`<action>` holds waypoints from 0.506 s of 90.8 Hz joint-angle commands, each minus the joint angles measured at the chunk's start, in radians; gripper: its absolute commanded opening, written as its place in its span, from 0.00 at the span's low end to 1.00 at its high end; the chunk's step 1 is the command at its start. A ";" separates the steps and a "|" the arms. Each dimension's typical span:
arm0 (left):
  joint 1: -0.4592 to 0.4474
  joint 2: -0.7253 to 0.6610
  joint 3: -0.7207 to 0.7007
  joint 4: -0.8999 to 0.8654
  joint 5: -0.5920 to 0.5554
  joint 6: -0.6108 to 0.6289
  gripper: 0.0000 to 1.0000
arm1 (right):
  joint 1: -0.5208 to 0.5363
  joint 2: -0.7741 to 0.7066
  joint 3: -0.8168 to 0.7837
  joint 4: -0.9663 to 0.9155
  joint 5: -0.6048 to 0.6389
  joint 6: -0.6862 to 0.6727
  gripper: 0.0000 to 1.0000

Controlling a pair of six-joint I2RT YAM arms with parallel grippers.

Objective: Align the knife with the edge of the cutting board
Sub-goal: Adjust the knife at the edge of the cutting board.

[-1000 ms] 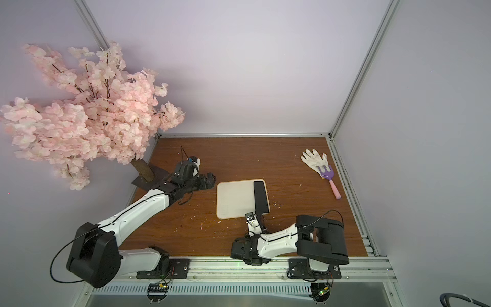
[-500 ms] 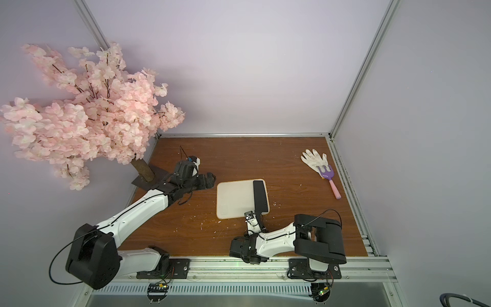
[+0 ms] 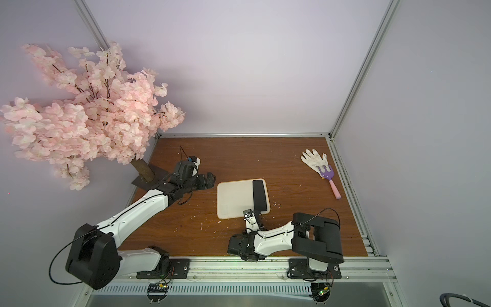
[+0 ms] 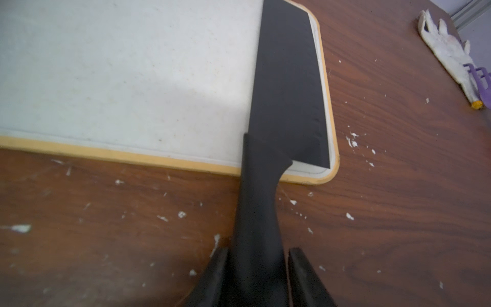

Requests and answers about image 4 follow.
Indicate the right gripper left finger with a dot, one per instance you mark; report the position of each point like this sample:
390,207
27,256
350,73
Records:
207,292

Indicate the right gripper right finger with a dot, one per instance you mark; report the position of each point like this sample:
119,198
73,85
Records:
307,288

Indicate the black kitchen knife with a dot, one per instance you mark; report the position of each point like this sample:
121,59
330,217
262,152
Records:
287,124

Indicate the white cutting board orange rim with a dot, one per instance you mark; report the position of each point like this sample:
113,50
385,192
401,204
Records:
161,83

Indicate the purple pink toy rake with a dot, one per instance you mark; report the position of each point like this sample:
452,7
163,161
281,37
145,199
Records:
481,77

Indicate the white work glove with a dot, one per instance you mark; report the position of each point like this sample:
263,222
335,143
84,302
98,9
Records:
453,55

